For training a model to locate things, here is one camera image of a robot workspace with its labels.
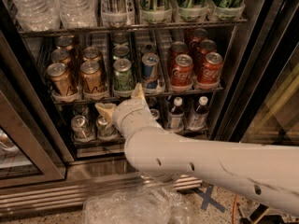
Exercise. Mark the back left red cola can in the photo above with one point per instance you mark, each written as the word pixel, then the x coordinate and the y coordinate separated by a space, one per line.
pixel 175 49

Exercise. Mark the gold can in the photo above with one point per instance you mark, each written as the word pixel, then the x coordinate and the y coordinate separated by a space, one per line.
pixel 92 54
pixel 62 79
pixel 62 56
pixel 91 74
pixel 65 42

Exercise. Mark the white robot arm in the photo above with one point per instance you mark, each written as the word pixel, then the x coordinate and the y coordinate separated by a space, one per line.
pixel 266 174

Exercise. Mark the top shelf green can left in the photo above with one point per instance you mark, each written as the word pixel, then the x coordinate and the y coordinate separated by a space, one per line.
pixel 155 11

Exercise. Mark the silver can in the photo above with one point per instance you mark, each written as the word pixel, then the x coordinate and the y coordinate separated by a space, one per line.
pixel 81 127
pixel 104 128
pixel 83 110

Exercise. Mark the clear water bottle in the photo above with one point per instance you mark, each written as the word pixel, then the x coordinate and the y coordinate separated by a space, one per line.
pixel 37 15
pixel 77 13

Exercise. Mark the top shelf green can middle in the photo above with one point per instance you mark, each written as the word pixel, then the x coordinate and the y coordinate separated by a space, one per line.
pixel 192 10

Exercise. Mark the yellow black stand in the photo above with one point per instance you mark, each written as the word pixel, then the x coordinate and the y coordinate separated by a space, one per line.
pixel 257 217

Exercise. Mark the front blue energy can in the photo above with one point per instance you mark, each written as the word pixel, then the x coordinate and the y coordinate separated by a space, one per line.
pixel 150 63

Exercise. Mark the front left gold can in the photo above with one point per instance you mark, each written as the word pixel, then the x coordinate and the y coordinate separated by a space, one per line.
pixel 62 79

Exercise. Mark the green soda can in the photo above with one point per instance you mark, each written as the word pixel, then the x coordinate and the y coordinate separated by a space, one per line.
pixel 120 39
pixel 124 79
pixel 121 52

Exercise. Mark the red cola can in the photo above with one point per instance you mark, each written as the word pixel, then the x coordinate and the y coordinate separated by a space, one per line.
pixel 210 68
pixel 181 70
pixel 195 35
pixel 175 49
pixel 203 48

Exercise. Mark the clear plastic bin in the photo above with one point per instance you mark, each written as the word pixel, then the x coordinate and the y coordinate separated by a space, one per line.
pixel 147 205

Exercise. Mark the front left silver can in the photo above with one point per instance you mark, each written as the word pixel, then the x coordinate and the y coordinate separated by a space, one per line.
pixel 81 127

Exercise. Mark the front left red cola can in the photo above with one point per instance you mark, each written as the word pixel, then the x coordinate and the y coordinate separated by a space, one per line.
pixel 181 70

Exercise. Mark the middle right red cola can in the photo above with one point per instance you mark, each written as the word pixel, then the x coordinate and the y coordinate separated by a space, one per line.
pixel 203 48

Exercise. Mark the open fridge glass door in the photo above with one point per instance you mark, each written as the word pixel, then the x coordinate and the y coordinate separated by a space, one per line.
pixel 260 104

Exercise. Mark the white-capped bottle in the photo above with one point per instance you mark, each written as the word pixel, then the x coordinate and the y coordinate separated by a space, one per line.
pixel 175 113
pixel 197 116

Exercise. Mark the right blue pepsi can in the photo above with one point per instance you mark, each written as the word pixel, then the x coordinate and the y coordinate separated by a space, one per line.
pixel 155 113

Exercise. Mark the back right red cola can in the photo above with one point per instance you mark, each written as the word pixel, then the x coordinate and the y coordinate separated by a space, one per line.
pixel 195 35

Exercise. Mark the middle left gold can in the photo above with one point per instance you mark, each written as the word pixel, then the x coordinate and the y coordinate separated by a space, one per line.
pixel 62 56

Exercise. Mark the front right red cola can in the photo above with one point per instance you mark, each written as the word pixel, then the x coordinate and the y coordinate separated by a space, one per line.
pixel 210 68

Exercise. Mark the left white-capped bottle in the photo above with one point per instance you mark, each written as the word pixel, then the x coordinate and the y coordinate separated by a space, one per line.
pixel 175 113

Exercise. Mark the back left gold can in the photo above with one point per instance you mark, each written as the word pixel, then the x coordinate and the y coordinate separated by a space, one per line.
pixel 65 42

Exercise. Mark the back left silver can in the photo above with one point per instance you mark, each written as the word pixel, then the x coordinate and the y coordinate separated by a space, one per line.
pixel 83 110

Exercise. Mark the right white-capped bottle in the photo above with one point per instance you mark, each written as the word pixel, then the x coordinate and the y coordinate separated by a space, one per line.
pixel 197 116

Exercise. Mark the stainless steel fridge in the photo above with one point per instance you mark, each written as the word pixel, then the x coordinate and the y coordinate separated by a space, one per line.
pixel 68 172

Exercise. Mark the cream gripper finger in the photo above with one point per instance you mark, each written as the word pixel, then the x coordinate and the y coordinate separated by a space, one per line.
pixel 138 92
pixel 106 110

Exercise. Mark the right clear water bottle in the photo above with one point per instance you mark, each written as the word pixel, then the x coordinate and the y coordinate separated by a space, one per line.
pixel 77 13

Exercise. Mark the back dark energy can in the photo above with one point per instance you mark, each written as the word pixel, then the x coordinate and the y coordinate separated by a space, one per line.
pixel 148 48

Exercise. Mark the top shelf plaid can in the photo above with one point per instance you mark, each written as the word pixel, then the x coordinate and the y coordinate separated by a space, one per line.
pixel 114 13

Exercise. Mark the left clear water bottle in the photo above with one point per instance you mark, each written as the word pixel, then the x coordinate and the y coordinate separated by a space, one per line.
pixel 37 15

